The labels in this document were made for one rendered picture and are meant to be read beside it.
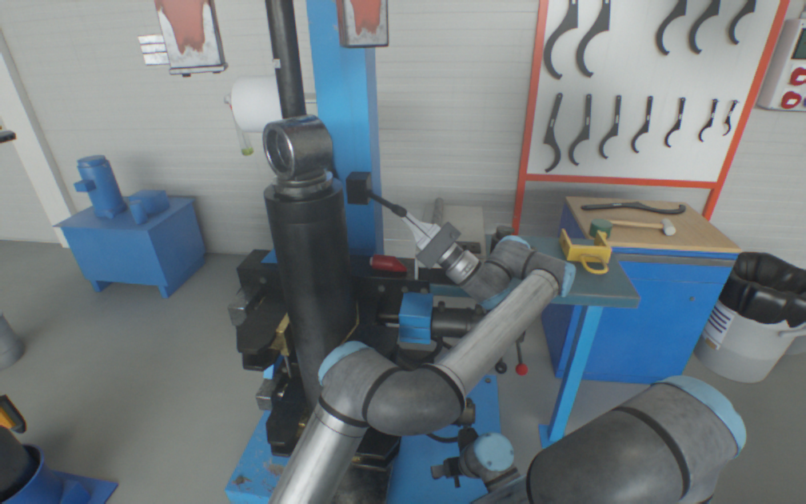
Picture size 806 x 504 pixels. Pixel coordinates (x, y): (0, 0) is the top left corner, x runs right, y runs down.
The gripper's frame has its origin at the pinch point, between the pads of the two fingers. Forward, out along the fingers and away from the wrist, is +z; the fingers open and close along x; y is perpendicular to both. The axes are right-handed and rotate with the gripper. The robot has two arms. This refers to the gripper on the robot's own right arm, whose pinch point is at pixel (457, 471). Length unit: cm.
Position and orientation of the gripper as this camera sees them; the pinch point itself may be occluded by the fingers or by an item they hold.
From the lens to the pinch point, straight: 138.2
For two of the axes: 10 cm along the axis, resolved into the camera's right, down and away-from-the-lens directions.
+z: -1.7, 6.0, 7.8
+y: 1.4, 8.0, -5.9
